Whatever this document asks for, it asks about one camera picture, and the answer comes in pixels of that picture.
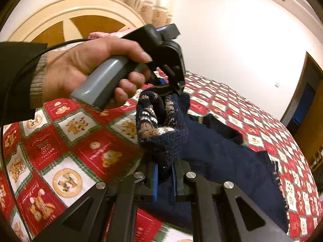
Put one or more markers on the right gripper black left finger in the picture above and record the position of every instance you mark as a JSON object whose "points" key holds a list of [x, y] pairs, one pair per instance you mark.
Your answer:
{"points": [[106, 212]]}

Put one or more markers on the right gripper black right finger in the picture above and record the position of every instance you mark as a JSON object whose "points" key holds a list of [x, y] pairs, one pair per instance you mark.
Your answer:
{"points": [[222, 212]]}

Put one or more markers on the navy patterned knit sweater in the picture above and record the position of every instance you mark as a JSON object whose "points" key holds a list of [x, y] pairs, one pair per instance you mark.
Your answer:
{"points": [[168, 133]]}

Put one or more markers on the dark sleeve forearm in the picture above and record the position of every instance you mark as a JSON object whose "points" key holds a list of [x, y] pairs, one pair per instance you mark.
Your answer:
{"points": [[22, 68]]}

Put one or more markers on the person's left hand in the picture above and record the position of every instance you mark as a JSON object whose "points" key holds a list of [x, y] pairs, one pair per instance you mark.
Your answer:
{"points": [[67, 70]]}

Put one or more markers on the folded pink quilt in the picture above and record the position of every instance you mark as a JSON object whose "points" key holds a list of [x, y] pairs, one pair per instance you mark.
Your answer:
{"points": [[119, 34]]}

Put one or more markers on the red patchwork bear bedspread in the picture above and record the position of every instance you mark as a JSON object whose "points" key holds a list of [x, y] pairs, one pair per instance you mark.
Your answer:
{"points": [[53, 159]]}

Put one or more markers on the cream and gold headboard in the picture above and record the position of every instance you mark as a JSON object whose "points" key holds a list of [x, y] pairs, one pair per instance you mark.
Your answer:
{"points": [[66, 20]]}

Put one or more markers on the wooden chair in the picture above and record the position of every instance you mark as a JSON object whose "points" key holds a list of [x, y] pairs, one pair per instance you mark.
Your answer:
{"points": [[315, 163]]}

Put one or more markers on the brown wooden door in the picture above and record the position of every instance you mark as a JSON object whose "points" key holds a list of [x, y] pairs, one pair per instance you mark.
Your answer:
{"points": [[303, 116]]}

